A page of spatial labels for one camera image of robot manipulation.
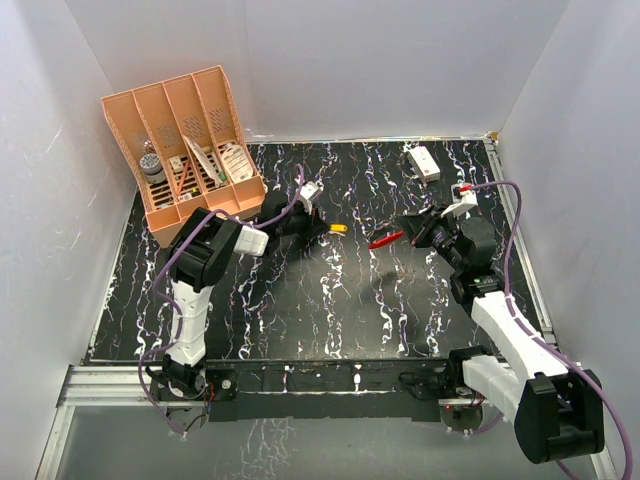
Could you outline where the grey round jar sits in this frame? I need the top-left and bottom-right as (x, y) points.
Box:
(139, 153), (166, 185)

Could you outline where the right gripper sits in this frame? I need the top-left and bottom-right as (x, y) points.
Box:
(396, 203), (467, 272)

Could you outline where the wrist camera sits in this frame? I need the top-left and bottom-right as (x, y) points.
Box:
(441, 183), (478, 218)
(299, 181), (323, 214)

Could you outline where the peach plastic desk organizer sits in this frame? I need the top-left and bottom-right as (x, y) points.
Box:
(101, 66), (267, 247)

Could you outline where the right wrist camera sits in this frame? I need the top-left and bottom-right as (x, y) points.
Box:
(441, 183), (478, 218)

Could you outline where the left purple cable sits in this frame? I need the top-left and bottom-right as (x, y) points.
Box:
(137, 163), (306, 437)

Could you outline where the key with yellow tag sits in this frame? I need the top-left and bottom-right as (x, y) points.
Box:
(329, 224), (348, 235)

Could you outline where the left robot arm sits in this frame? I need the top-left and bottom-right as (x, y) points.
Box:
(146, 192), (331, 399)

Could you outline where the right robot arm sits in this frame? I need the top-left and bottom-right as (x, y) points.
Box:
(396, 206), (605, 464)

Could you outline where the small white card box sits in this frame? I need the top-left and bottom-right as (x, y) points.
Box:
(169, 156), (184, 174)

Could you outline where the white paper packet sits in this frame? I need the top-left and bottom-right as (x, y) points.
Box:
(183, 135), (225, 188)

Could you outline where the orange pencil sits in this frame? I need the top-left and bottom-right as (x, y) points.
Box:
(177, 159), (191, 197)

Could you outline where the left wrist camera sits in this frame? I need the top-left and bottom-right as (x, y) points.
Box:
(299, 181), (323, 214)

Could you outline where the red black keyring holder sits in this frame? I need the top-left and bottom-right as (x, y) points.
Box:
(368, 231), (404, 250)

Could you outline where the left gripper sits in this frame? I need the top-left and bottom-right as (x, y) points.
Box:
(277, 201), (330, 244)

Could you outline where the white box red label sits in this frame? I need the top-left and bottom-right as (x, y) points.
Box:
(406, 146), (441, 184)

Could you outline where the white labelled pouch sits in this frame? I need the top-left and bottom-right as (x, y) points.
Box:
(219, 142), (256, 183)

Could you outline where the aluminium frame rail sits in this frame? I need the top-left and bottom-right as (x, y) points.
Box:
(483, 132), (554, 335)

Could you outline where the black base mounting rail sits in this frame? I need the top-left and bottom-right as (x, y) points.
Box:
(149, 358), (496, 424)

